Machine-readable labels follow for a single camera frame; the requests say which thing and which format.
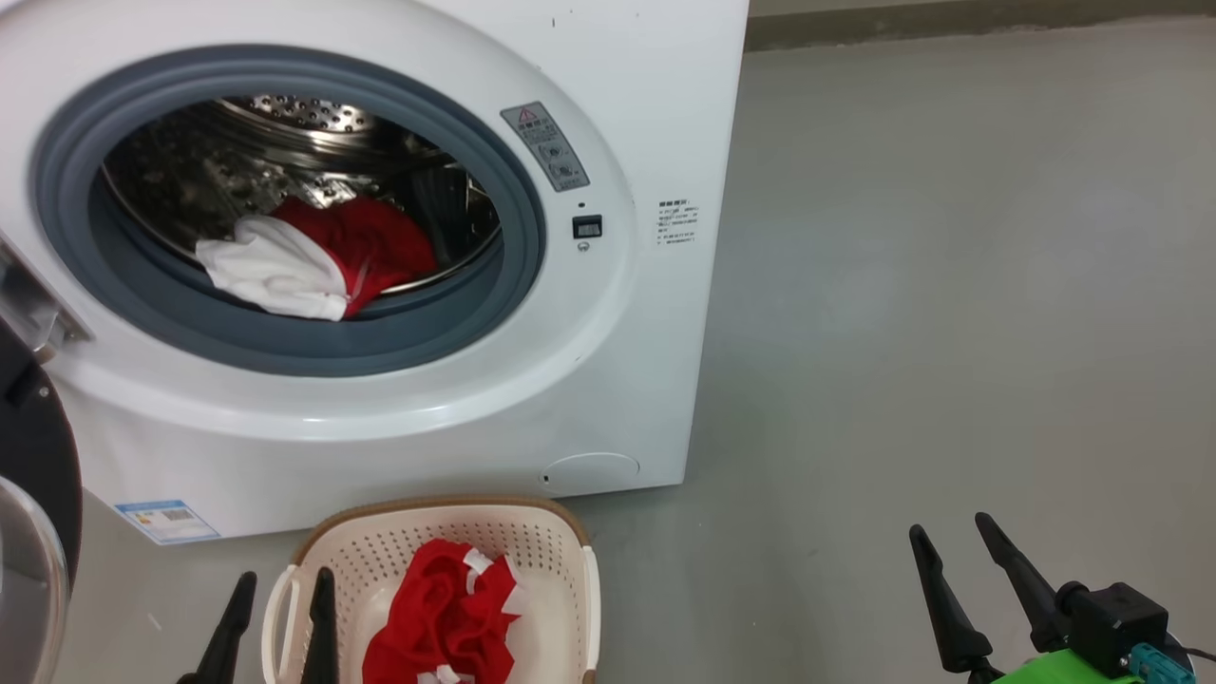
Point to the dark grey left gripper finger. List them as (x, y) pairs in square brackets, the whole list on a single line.
[(228, 646), (321, 636)]

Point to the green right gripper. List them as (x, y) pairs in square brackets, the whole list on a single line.
[(1064, 673)]

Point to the red garment with white trim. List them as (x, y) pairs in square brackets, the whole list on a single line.
[(437, 608), (380, 237)]

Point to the dark grey washing machine door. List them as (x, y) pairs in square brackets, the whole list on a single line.
[(38, 446)]

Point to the cream perforated laundry basket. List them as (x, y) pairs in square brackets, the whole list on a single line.
[(380, 551)]

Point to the grey rubber door gasket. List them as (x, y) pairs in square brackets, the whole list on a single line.
[(285, 347)]

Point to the metal door hinge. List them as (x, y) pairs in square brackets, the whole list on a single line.
[(28, 309)]

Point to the white washing machine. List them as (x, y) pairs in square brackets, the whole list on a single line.
[(617, 361)]

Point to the black door lock socket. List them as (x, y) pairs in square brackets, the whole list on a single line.
[(587, 227)]

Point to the blue energy label sticker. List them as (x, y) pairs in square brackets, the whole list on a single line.
[(169, 521)]

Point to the round drain filter cover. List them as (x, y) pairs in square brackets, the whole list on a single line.
[(594, 473)]

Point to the steel washer drum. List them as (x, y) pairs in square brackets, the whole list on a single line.
[(190, 180)]

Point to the small text sticker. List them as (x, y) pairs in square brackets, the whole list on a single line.
[(678, 223)]

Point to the grey warning sticker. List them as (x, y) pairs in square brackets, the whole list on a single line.
[(546, 147)]

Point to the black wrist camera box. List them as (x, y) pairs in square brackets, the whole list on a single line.
[(1116, 622)]

